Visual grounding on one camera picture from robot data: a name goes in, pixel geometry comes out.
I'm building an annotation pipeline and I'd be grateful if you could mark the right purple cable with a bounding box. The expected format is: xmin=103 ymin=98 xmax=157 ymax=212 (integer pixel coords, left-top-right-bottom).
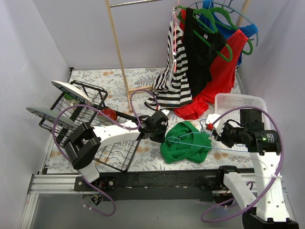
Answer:
xmin=200 ymin=106 xmax=285 ymax=224

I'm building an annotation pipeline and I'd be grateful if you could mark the green hanger front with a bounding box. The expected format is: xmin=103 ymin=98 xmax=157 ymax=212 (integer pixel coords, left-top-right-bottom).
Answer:
xmin=175 ymin=5 xmax=233 ymax=62

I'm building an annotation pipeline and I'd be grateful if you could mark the red tank top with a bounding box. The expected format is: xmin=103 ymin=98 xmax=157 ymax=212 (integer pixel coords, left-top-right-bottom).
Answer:
xmin=174 ymin=10 xmax=248 ymax=120

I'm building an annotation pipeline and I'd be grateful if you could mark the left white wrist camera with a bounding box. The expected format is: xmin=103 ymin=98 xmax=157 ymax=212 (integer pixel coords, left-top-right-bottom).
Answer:
xmin=157 ymin=108 xmax=170 ymax=117

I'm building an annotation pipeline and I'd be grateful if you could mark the blue tank top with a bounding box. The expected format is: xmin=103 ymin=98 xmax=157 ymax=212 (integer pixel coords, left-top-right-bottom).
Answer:
xmin=202 ymin=0 xmax=258 ymax=65

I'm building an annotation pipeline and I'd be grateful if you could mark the black wire dish rack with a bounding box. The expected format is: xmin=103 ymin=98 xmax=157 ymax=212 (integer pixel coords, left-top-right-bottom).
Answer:
xmin=38 ymin=80 xmax=147 ymax=173

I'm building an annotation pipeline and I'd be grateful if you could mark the green hanger rear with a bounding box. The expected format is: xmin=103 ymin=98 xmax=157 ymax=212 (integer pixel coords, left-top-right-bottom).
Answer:
xmin=208 ymin=7 xmax=253 ymax=55

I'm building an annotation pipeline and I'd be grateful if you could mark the grey patterned plate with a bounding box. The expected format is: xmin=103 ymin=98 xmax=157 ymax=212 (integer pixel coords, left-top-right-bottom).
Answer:
xmin=26 ymin=106 xmax=78 ymax=130

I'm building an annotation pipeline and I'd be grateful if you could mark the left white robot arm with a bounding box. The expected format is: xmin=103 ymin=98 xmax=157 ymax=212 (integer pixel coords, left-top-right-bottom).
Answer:
xmin=63 ymin=109 xmax=170 ymax=191

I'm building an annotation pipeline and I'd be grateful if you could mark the light blue wire hanger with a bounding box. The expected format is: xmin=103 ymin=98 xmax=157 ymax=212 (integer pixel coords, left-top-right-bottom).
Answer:
xmin=165 ymin=119 xmax=247 ymax=154

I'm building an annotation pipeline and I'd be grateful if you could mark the white plastic basket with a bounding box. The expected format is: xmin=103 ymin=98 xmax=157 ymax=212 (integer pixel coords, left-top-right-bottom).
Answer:
xmin=214 ymin=93 xmax=276 ymax=158

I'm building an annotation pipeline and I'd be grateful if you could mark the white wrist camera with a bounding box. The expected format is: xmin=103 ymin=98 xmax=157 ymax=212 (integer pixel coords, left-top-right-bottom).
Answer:
xmin=205 ymin=114 xmax=224 ymax=135
xmin=157 ymin=108 xmax=170 ymax=117

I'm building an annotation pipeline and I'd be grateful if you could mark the green hanger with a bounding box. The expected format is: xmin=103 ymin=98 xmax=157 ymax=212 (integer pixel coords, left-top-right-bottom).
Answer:
xmin=175 ymin=5 xmax=233 ymax=62
xmin=208 ymin=7 xmax=253 ymax=55

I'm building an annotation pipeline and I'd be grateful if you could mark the red bowl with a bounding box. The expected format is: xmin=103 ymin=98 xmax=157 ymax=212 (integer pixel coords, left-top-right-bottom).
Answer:
xmin=97 ymin=108 xmax=117 ymax=121

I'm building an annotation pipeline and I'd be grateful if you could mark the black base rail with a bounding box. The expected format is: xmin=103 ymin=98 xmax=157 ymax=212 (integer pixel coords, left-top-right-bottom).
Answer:
xmin=74 ymin=166 xmax=233 ymax=201

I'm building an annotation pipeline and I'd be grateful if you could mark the pink hanger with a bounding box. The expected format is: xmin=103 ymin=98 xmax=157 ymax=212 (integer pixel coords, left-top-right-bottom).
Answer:
xmin=173 ymin=7 xmax=178 ymax=73

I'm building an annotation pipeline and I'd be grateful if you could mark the grey round hanger ring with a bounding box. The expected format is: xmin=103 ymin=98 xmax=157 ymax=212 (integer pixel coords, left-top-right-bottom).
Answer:
xmin=188 ymin=0 xmax=261 ymax=51

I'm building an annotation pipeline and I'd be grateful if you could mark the green tank top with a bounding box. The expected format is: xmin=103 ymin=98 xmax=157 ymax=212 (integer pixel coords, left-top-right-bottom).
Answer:
xmin=160 ymin=121 xmax=210 ymax=164

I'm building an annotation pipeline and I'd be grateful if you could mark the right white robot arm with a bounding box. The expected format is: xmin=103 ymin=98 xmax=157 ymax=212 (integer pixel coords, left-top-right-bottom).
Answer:
xmin=207 ymin=106 xmax=299 ymax=229

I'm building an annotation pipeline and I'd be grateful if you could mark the black tank top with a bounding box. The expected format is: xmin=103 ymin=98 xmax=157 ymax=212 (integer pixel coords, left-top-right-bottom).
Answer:
xmin=183 ymin=8 xmax=226 ymax=97

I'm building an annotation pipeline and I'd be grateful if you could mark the white patterned plate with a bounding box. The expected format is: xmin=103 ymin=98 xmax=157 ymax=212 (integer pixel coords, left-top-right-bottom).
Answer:
xmin=51 ymin=81 xmax=94 ymax=105

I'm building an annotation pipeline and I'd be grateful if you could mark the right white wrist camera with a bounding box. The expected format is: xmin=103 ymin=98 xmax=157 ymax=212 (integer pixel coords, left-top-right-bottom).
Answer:
xmin=205 ymin=114 xmax=224 ymax=135

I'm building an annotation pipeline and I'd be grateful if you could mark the black white striped top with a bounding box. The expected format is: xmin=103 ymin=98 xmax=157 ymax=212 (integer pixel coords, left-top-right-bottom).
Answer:
xmin=144 ymin=20 xmax=193 ymax=110

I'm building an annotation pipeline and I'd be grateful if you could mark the wooden clothes rack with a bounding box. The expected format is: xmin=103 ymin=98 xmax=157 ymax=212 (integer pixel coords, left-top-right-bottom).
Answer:
xmin=105 ymin=0 xmax=251 ymax=111

